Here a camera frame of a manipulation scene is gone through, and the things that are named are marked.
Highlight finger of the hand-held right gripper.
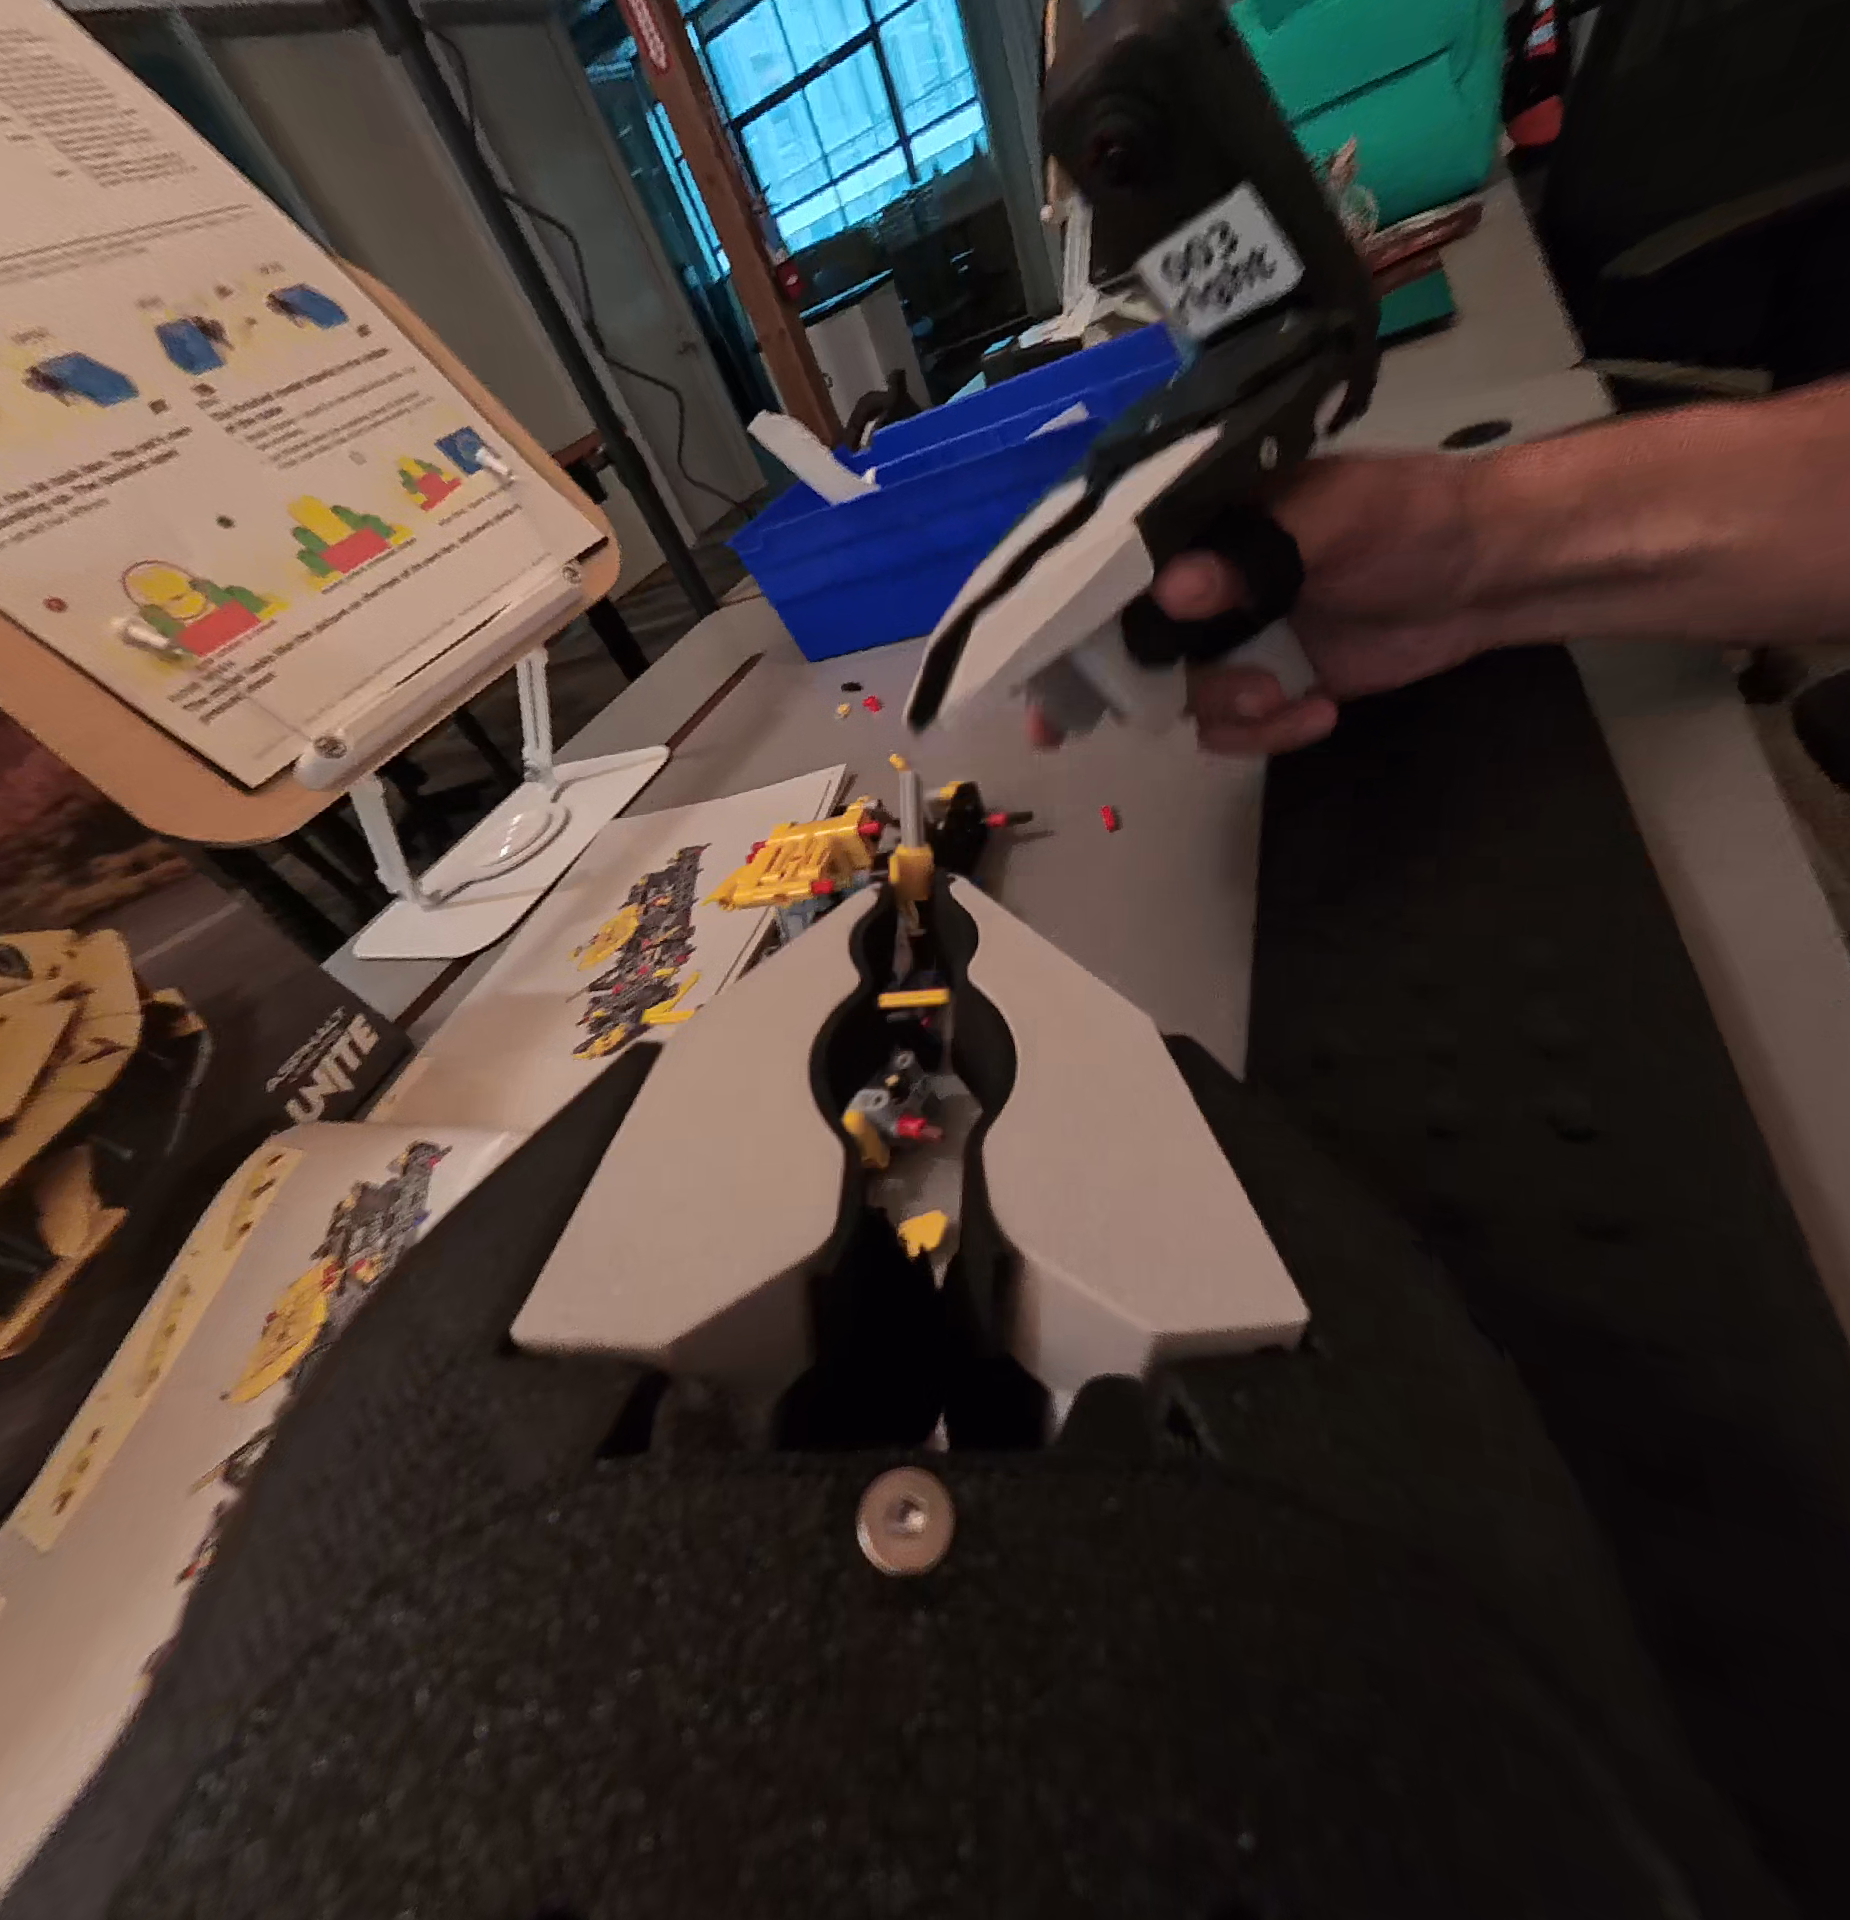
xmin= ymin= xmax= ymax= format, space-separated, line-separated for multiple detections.
xmin=930 ymin=428 xmax=1225 ymax=723
xmin=898 ymin=431 xmax=1172 ymax=735

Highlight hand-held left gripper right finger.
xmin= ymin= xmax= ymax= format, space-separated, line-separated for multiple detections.
xmin=937 ymin=879 xmax=1313 ymax=1394

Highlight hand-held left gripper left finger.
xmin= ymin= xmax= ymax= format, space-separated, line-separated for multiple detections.
xmin=510 ymin=881 xmax=890 ymax=1421

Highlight partly built lego car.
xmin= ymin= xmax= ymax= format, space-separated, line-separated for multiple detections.
xmin=700 ymin=778 xmax=1038 ymax=1260

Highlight scattered tiny lego bits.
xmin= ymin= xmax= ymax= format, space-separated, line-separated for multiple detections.
xmin=832 ymin=679 xmax=1125 ymax=835

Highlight black lego set box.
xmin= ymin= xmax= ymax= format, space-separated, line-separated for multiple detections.
xmin=0 ymin=697 xmax=418 ymax=1564

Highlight person's right hand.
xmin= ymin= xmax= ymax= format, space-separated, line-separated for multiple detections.
xmin=1022 ymin=446 xmax=1485 ymax=760

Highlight blue plastic bin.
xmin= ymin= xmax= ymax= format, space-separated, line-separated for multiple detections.
xmin=727 ymin=321 xmax=1185 ymax=662

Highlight open instruction booklet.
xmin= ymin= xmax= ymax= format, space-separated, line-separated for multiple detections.
xmin=0 ymin=763 xmax=852 ymax=1652

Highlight teal felt bag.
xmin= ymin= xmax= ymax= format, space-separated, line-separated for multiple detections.
xmin=1225 ymin=0 xmax=1514 ymax=339

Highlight white paper card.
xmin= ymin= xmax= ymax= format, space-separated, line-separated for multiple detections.
xmin=749 ymin=406 xmax=882 ymax=505

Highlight paned window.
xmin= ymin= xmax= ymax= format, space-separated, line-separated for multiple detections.
xmin=685 ymin=0 xmax=1002 ymax=258

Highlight black table mat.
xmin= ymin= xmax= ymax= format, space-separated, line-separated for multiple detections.
xmin=1245 ymin=641 xmax=1842 ymax=1848

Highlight black office chair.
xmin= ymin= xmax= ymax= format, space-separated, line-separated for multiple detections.
xmin=1541 ymin=0 xmax=1850 ymax=393

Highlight wooden book stand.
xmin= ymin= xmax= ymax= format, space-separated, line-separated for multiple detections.
xmin=0 ymin=0 xmax=672 ymax=961

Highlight printed instruction sheet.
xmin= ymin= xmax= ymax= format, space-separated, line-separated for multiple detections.
xmin=0 ymin=0 xmax=610 ymax=790

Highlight wooden post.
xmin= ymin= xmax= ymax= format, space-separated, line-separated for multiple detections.
xmin=617 ymin=0 xmax=843 ymax=444

